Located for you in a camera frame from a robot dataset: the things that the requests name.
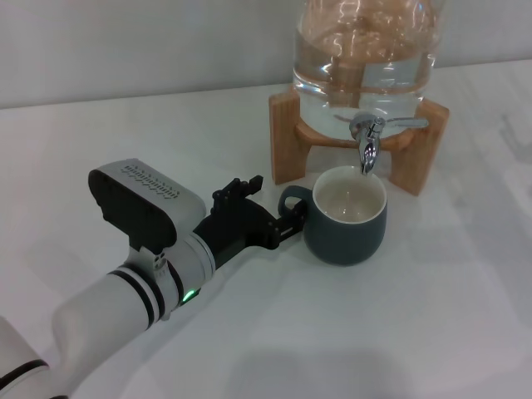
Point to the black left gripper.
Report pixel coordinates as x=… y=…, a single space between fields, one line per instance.
x=237 y=228

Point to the grey black wrist camera box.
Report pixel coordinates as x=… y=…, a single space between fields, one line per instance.
x=145 y=208

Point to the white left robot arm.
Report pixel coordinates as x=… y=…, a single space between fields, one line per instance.
x=108 y=307

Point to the glass water jar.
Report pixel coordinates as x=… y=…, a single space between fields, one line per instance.
x=365 y=62

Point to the dark cup with white inside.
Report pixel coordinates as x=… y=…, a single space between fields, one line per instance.
x=345 y=245

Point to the chrome faucet with lever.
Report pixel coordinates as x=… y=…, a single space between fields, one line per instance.
x=367 y=156

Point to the wooden jar stand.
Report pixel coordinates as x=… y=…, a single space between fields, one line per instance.
x=287 y=137

